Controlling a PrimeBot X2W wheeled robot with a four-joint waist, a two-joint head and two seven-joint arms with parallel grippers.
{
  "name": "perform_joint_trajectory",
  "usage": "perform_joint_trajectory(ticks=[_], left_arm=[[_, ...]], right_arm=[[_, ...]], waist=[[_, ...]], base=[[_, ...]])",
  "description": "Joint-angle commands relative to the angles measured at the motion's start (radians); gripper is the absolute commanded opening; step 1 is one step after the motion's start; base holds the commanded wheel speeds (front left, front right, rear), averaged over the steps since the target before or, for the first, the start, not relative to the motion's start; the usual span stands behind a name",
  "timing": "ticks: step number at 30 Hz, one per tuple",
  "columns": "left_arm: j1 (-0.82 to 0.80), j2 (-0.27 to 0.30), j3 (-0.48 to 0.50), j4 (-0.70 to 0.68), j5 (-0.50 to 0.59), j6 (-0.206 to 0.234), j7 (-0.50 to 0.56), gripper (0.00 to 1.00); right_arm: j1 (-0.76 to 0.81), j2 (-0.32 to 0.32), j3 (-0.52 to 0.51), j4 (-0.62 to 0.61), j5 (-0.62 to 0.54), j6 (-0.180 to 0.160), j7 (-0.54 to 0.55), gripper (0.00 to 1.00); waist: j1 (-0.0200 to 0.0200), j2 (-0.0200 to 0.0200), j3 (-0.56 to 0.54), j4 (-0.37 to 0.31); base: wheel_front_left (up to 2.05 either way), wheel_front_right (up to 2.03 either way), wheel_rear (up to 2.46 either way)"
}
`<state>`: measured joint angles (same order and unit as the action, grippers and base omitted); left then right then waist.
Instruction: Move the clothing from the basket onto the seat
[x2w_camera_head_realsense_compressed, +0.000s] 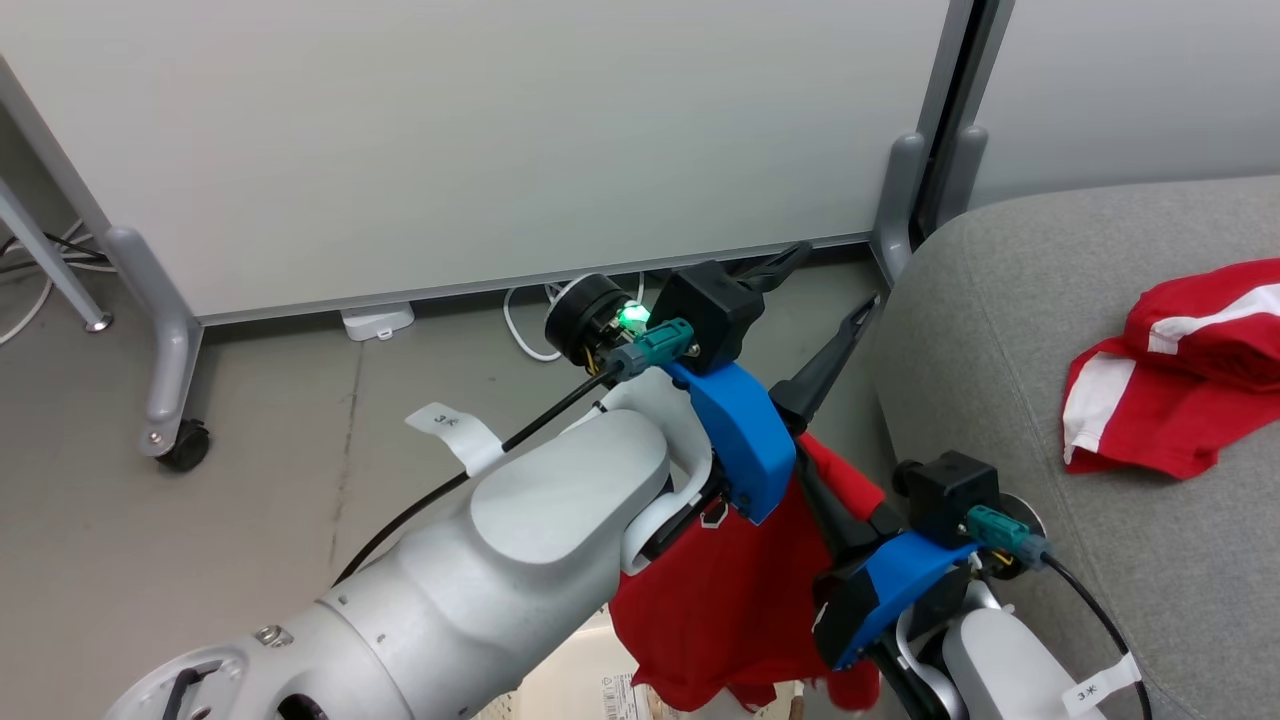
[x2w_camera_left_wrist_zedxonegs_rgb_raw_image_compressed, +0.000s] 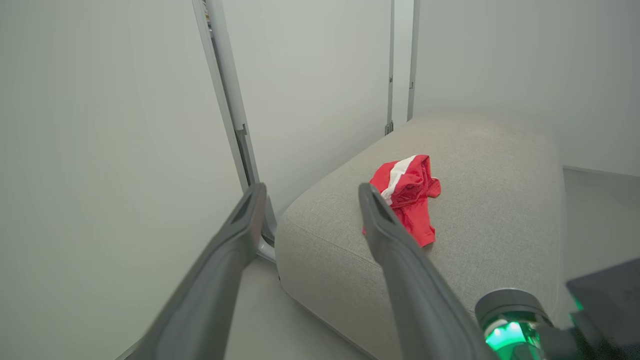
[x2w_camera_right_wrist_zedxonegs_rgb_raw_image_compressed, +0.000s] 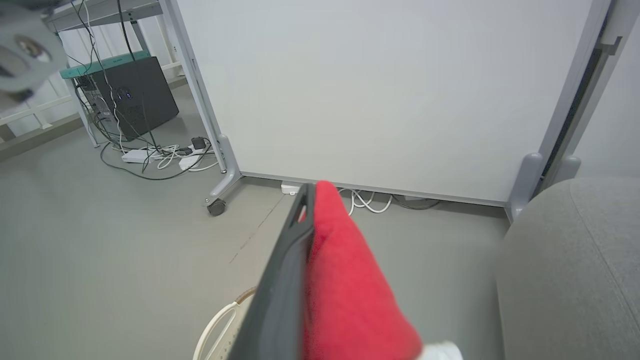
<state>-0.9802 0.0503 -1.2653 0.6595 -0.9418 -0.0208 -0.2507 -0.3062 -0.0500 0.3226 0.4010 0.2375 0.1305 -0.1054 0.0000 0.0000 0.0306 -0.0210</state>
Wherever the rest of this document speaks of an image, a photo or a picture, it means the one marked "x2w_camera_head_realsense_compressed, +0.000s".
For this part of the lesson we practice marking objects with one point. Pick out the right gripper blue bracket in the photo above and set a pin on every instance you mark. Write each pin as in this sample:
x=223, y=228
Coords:
x=890, y=590

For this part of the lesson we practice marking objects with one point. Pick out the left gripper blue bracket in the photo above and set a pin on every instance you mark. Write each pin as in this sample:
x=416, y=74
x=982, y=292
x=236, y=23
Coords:
x=745, y=440

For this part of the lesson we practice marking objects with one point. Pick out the plain red garment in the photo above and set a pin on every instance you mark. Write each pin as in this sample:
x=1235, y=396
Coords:
x=720, y=600

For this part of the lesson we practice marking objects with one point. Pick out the red garment white stripes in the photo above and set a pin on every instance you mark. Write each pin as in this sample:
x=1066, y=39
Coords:
x=1160, y=420

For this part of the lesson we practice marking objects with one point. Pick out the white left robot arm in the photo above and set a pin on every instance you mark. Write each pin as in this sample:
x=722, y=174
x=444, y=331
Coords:
x=480, y=570

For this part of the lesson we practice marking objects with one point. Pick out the grey fabric sofa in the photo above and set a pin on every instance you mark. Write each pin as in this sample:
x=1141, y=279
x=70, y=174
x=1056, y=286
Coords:
x=1150, y=580

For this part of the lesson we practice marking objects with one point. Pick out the pale plastic laundry basket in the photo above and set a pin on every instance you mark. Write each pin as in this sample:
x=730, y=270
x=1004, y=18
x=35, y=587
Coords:
x=570, y=680

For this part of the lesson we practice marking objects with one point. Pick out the large white partition panel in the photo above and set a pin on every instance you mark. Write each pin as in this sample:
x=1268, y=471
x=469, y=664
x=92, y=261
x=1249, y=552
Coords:
x=480, y=140

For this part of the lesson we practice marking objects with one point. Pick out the narrow white partition panel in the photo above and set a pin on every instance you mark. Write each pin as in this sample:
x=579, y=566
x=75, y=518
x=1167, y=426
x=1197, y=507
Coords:
x=1120, y=90

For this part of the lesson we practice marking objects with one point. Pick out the white power adapter box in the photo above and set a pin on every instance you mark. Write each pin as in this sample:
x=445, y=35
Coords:
x=378, y=321

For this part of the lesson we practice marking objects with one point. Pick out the black caster wheel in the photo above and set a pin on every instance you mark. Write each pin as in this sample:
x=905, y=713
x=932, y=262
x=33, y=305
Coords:
x=186, y=447

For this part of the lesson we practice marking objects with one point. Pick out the grey partition foot with caster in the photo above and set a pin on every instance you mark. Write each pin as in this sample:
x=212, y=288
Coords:
x=165, y=340

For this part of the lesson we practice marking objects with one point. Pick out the grey metal table leg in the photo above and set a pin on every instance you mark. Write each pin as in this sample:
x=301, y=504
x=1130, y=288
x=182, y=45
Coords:
x=45, y=250

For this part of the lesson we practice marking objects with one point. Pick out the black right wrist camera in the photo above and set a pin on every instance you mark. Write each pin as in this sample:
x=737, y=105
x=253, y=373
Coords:
x=945, y=495

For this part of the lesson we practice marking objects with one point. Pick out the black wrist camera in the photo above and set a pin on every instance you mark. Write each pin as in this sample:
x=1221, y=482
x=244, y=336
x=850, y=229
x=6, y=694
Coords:
x=945, y=495
x=710, y=310

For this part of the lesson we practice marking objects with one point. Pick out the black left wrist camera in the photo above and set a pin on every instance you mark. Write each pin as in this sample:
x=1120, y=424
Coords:
x=710, y=310

